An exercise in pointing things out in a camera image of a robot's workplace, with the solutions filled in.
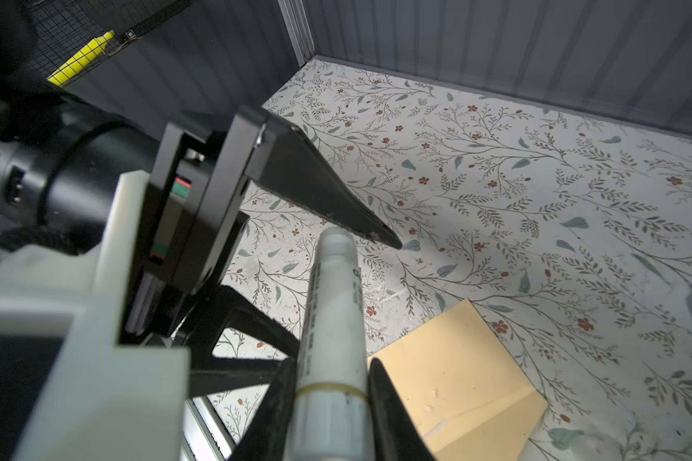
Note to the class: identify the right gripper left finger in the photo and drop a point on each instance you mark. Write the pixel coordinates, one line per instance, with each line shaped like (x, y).
(265, 437)

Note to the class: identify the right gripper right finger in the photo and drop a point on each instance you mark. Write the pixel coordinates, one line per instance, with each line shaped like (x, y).
(395, 435)

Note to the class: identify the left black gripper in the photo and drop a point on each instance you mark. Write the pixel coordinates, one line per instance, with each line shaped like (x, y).
(190, 224)

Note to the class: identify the white glue stick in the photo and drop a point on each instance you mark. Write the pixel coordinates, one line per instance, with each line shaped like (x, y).
(331, 417)

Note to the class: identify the tan paper envelope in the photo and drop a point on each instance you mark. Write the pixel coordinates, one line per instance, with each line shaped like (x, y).
(465, 394)

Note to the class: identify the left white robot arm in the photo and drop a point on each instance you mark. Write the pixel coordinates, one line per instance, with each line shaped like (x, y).
(61, 159)

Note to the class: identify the yellow marker pen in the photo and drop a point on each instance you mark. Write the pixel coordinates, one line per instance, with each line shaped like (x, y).
(81, 60)

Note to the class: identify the floral table mat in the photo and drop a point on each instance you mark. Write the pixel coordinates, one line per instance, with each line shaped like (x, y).
(571, 236)

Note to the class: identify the black wire basket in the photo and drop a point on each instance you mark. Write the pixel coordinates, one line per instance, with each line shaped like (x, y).
(64, 27)

